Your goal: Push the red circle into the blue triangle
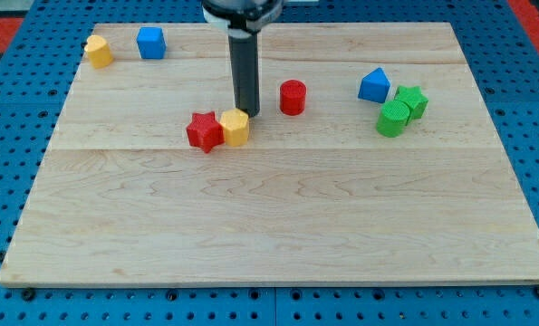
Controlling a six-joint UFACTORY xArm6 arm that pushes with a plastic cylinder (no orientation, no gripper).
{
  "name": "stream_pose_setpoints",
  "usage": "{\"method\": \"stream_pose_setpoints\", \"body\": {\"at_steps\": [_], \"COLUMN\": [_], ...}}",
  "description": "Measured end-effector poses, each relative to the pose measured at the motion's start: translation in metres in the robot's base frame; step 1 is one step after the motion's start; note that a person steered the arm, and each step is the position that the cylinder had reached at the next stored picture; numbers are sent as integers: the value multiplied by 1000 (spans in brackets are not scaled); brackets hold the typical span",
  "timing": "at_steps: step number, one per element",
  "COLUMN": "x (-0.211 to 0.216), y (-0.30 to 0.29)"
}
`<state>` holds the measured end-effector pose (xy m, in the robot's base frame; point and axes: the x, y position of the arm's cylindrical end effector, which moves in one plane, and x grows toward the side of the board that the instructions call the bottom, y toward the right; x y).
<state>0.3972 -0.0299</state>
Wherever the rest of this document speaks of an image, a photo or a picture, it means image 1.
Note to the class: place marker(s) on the green star block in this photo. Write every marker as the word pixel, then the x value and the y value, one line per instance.
pixel 414 98

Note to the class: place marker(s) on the blue triangle block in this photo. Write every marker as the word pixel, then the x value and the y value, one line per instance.
pixel 375 86

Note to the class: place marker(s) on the yellow hexagon block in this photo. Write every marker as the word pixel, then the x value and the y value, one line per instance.
pixel 235 124

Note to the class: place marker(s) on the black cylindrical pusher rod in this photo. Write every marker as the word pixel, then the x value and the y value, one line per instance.
pixel 245 73

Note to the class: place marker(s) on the red star block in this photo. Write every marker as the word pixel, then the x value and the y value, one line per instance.
pixel 204 131

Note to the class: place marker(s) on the yellow heart block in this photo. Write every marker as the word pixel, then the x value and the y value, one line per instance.
pixel 98 51

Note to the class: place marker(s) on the blue cube block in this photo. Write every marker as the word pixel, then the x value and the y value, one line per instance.
pixel 151 43

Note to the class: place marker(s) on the red cylinder block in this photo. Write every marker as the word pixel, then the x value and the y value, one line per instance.
pixel 292 97

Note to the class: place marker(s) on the green cylinder block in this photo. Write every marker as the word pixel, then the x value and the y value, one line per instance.
pixel 393 118

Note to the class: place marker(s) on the wooden board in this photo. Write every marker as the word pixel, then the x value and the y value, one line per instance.
pixel 320 199

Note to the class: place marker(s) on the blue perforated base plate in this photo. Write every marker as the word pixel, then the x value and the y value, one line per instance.
pixel 36 72

